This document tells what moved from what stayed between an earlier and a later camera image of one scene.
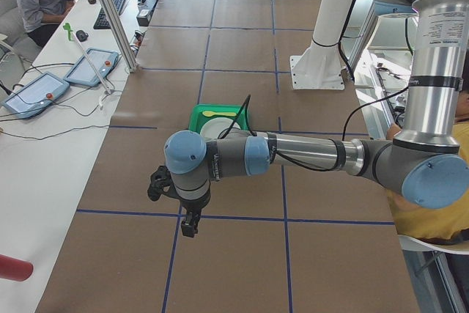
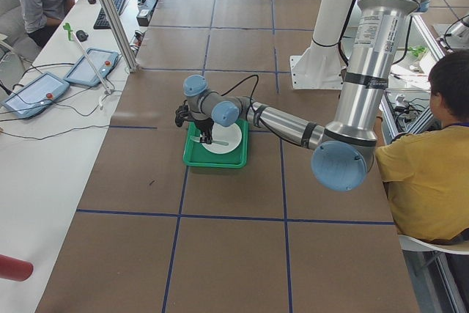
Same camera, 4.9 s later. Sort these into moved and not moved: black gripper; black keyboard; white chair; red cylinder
Moved: black gripper
Not moved: red cylinder; black keyboard; white chair
